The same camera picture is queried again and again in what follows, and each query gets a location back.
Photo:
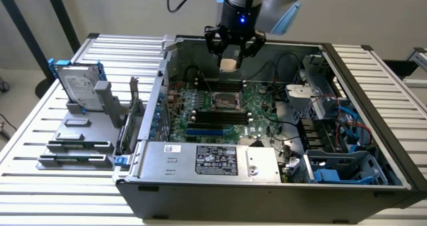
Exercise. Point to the grey drive bay bracket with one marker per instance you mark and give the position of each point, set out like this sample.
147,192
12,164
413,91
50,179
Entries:
343,168

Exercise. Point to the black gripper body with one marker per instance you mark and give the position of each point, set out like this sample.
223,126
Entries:
237,19

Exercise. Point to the aluminium frame with black block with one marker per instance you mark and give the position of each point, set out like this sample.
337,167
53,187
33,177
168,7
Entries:
408,66

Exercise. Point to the black stand pole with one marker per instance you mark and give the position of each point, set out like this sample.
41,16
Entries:
22,31
61,13

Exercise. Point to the small beige block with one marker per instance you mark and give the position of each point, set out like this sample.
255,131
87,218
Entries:
228,65

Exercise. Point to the hard disk with blue bracket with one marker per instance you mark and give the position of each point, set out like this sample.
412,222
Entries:
77,86

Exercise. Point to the open black PC case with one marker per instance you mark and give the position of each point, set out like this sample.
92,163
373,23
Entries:
267,201

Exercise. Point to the graphics card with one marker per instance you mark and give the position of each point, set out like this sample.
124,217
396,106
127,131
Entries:
131,116

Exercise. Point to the silver power supply unit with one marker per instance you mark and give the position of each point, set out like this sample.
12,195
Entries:
207,161

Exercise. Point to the green motherboard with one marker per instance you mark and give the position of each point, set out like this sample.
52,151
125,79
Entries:
216,116

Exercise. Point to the grey parts rack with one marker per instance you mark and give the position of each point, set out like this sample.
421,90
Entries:
87,136

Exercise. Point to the CPU socket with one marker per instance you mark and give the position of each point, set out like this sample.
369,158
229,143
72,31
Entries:
224,101

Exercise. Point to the metal disk bay cage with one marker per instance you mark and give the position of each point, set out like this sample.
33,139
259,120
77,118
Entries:
316,96

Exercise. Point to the blue case latch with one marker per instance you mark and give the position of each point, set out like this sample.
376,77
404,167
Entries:
120,160

